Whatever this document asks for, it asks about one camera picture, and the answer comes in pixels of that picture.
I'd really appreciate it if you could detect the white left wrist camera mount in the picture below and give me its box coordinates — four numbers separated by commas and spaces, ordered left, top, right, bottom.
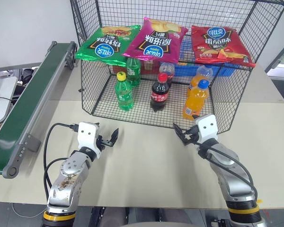
77, 122, 102, 159

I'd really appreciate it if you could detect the red potato chip bag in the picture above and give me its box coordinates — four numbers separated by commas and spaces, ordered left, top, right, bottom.
191, 25, 257, 69

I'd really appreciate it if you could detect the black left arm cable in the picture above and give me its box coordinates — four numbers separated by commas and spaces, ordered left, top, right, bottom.
43, 122, 80, 204

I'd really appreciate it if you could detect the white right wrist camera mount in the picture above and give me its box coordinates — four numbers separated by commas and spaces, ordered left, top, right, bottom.
195, 114, 220, 143

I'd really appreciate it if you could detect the black wire basket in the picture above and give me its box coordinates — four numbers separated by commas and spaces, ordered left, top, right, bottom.
70, 0, 284, 133

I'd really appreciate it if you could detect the white side desk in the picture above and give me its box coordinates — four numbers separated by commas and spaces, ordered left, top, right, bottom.
0, 77, 18, 125

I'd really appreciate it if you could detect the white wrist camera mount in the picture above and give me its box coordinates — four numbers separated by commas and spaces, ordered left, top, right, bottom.
77, 122, 102, 159
195, 114, 220, 143

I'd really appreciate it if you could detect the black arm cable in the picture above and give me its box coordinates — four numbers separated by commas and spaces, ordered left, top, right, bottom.
43, 122, 80, 204
195, 141, 259, 200

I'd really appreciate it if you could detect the thin white floor cable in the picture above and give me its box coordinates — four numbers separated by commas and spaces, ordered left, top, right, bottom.
11, 202, 46, 218

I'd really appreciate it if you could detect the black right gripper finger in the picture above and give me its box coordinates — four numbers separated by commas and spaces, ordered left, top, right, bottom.
179, 135, 193, 146
172, 122, 192, 137

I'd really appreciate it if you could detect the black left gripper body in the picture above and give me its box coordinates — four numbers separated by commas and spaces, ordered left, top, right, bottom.
95, 133, 111, 150

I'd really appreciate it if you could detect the cola bottle clear top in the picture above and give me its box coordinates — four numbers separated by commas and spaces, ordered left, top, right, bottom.
159, 62, 176, 88

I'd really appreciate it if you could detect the green soda bottle yellow cap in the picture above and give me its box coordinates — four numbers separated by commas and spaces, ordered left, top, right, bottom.
115, 72, 134, 112

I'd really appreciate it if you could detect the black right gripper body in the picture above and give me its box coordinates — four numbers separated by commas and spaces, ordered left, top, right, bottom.
184, 125, 201, 145

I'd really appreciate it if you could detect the magenta potato chip bag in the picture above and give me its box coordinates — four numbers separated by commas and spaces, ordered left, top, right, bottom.
122, 17, 189, 64

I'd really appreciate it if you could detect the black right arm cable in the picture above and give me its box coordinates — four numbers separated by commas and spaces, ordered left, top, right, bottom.
195, 141, 259, 200

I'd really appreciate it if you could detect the blue plastic crate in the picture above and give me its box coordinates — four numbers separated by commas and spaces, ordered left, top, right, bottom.
160, 35, 235, 78

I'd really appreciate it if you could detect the orange soda bottle blue cap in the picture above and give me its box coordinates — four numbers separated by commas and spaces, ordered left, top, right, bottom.
182, 79, 210, 121
189, 65, 213, 92

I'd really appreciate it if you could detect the cola bottle red cap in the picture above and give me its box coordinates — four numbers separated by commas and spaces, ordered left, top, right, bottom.
150, 72, 170, 111

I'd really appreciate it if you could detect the green potato chip bag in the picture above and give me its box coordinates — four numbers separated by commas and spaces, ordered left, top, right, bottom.
75, 25, 142, 68

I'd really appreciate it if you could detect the green conveyor belt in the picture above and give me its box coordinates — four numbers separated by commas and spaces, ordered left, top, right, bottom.
0, 41, 77, 179

